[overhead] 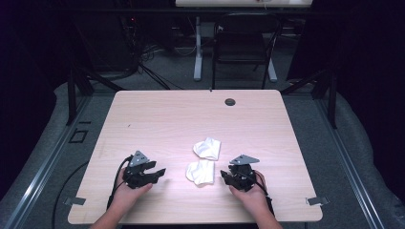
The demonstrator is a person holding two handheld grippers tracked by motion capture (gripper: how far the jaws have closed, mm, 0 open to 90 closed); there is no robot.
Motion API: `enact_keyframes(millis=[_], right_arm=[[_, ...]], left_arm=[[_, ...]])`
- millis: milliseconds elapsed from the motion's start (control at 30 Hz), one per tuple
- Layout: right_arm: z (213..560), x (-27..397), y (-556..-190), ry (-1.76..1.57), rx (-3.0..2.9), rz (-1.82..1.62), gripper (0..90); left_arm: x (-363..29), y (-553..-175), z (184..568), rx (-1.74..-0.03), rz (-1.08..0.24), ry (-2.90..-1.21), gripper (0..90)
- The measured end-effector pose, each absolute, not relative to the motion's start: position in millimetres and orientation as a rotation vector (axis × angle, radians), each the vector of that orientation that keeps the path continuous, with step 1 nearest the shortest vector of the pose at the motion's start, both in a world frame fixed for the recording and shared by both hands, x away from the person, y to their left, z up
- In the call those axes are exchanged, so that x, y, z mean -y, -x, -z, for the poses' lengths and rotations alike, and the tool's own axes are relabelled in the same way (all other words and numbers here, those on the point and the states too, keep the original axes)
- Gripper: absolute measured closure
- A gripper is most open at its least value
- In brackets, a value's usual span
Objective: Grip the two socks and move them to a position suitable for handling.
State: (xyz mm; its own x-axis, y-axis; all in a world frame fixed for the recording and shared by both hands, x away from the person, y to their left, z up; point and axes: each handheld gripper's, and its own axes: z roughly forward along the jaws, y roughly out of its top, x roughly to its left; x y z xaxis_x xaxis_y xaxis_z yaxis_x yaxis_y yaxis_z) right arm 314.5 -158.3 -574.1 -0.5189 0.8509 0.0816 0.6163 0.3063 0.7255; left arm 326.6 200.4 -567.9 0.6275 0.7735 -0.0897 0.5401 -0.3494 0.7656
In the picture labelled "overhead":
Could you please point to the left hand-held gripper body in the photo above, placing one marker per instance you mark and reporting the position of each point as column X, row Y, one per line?
column 136, row 179

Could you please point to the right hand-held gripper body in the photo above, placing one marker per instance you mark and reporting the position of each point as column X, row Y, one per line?
column 243, row 176

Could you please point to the white sock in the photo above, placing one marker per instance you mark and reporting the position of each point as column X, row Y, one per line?
column 208, row 149
column 201, row 172

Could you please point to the person's left hand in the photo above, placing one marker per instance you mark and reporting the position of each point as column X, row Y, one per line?
column 129, row 194

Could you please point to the person's right hand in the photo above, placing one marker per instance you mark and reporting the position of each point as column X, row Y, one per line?
column 251, row 197

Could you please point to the white desk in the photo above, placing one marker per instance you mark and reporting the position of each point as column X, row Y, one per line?
column 198, row 47

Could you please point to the black folding chair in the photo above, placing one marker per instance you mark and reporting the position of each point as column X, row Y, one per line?
column 242, row 41

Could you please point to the grey metal table bracket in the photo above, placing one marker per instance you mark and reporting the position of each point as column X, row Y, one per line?
column 316, row 200
column 75, row 201

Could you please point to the aluminium floor rail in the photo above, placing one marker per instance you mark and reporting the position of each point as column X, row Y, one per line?
column 41, row 168
column 350, row 165

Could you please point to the black metal frame stand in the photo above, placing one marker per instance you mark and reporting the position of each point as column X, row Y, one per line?
column 71, row 95
column 332, row 98

